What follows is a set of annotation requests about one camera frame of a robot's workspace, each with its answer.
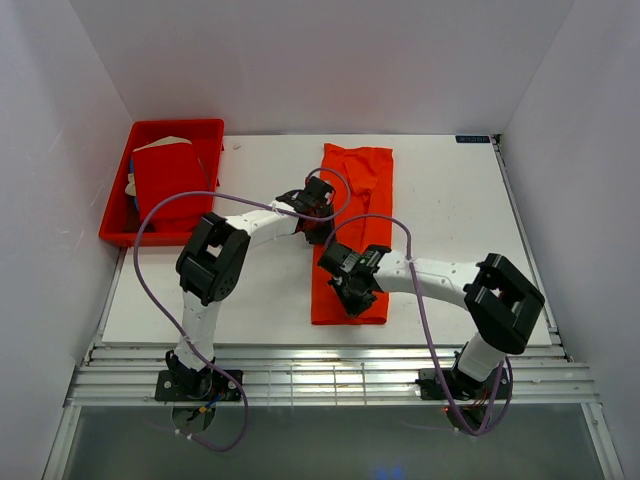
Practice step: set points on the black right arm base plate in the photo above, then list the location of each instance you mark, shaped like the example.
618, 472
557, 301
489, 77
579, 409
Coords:
435, 387

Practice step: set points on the red folded t-shirt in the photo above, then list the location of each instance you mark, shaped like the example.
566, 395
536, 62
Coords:
162, 172

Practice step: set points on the orange t-shirt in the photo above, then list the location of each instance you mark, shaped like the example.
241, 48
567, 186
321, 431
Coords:
363, 178

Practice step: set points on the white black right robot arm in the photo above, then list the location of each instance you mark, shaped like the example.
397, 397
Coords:
503, 304

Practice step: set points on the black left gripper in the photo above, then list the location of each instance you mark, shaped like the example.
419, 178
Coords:
319, 239

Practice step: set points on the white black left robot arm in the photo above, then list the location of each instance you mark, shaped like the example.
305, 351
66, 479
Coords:
210, 265

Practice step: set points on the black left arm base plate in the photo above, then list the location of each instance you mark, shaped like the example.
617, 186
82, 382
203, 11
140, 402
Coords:
225, 385

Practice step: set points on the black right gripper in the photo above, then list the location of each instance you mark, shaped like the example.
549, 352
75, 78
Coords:
353, 309

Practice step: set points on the dark logo sticker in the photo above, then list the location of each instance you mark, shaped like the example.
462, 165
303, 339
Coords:
473, 139

